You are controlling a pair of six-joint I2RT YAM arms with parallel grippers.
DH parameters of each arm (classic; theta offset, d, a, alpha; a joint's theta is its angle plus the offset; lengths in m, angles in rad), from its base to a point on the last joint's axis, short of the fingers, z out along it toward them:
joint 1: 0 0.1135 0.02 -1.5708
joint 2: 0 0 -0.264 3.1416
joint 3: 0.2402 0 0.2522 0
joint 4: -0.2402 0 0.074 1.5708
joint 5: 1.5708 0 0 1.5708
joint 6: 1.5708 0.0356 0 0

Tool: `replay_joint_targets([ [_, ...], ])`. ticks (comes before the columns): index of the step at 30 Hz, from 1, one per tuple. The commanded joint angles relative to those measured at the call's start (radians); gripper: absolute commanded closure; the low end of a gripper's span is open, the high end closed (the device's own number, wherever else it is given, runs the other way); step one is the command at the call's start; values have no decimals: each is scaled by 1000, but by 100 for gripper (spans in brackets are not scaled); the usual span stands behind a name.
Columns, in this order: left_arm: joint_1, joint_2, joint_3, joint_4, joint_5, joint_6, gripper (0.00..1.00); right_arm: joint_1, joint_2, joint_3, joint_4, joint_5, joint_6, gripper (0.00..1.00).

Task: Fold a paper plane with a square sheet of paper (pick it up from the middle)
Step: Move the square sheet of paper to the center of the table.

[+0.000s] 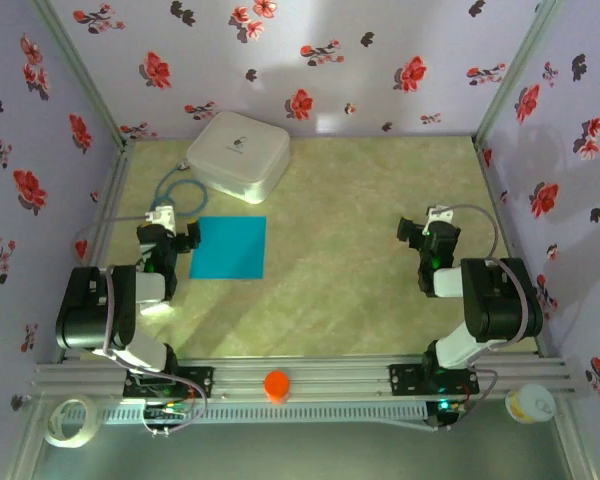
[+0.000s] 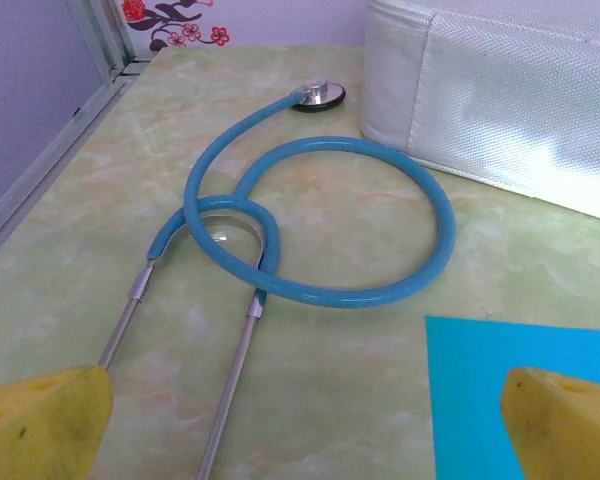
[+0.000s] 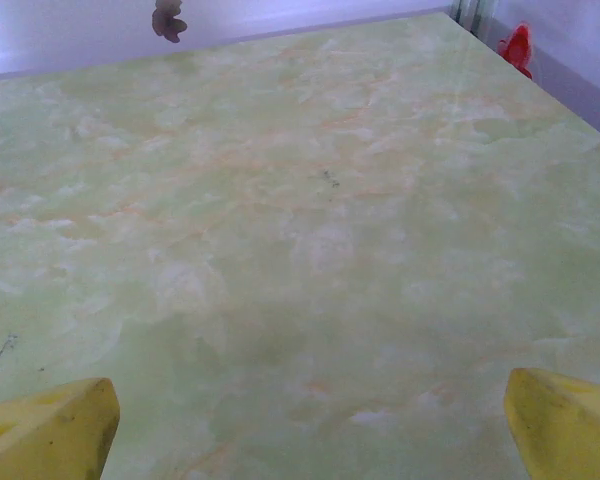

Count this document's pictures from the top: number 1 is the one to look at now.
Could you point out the white yellow round container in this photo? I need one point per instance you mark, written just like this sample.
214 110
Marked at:
532 402

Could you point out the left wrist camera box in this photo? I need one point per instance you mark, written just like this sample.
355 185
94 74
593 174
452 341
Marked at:
161 217

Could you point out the small circuit board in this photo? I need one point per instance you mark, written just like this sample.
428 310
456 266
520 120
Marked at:
165 412
450 407

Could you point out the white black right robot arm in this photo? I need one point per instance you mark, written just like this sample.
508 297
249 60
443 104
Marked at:
500 300

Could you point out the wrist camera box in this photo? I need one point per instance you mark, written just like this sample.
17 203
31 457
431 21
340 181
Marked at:
161 217
440 215

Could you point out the clear tape roll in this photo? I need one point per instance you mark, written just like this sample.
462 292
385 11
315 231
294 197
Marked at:
55 430

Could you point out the aluminium side rail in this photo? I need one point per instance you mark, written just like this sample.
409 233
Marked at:
499 200
97 250

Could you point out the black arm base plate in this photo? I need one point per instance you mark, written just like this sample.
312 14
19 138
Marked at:
200 381
405 380

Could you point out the aluminium frame post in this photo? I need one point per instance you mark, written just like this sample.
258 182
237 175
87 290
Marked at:
82 75
515 75

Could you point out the white square plastic box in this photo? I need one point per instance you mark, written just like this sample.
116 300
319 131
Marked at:
237 150

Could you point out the orange plastic cap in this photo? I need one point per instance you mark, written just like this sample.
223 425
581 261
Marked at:
277 385

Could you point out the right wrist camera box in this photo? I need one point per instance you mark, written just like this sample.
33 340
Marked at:
440 215

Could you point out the long aluminium base rail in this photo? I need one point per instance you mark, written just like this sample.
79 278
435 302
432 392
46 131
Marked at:
330 375

